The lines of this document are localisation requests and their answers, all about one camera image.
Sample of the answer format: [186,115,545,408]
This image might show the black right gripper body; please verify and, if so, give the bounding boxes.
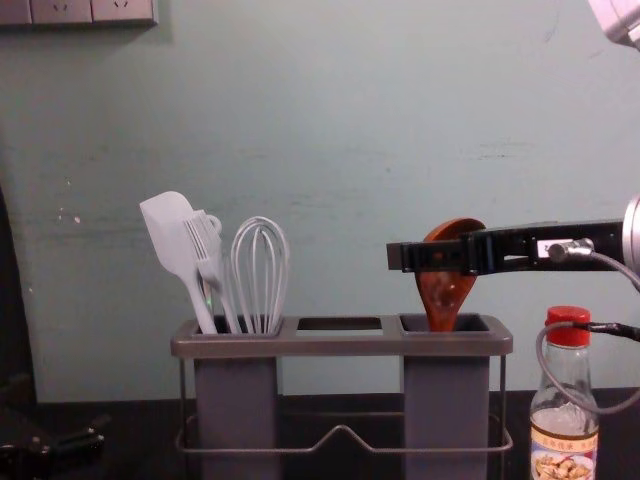
[479,218,627,276]

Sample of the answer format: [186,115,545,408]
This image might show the brown wooden spoon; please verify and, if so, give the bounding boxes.
[414,216,488,333]

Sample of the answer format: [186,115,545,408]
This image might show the black table cloth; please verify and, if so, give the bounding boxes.
[0,388,640,480]

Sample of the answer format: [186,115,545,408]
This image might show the red bottle cap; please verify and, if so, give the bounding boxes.
[544,305,592,348]

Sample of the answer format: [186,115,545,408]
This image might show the clear glass bottle printed label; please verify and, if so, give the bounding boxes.
[529,305,600,480]

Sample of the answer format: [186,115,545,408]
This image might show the pale grey silicone whisk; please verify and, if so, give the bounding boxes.
[230,215,292,335]

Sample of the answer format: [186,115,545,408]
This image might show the grey plastic utensil bin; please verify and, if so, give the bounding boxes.
[192,314,286,480]
[399,313,491,480]

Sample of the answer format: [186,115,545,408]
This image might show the pale grey silicone spatula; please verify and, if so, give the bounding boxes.
[138,190,219,335]

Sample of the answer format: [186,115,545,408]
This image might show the grey gripper cable silver plug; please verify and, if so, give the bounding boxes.
[535,238,640,416]

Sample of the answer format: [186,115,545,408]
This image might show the grey utensil rack wire frame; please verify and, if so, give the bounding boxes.
[169,313,514,480]

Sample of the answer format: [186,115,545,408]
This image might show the grey wall socket plate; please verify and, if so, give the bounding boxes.
[31,0,94,25]
[92,0,160,27]

